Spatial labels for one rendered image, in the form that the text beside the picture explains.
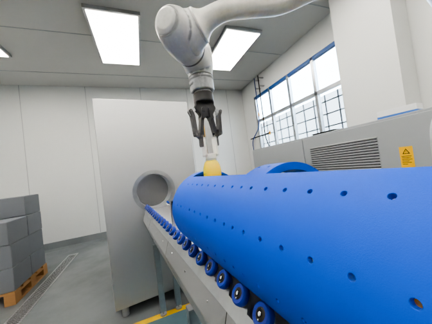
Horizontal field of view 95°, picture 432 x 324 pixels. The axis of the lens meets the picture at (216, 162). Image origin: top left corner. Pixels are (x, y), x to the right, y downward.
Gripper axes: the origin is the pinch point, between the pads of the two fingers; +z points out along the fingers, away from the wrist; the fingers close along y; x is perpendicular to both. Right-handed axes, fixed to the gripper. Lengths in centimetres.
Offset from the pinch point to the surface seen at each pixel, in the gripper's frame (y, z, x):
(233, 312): 12.0, 39.8, 26.1
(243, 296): 11.0, 35.0, 29.4
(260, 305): 10.4, 34.3, 34.4
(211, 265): 10.8, 34.8, 13.4
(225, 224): 14.0, 18.9, 31.4
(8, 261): 150, 83, -248
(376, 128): -149, -6, -12
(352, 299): 15, 21, 55
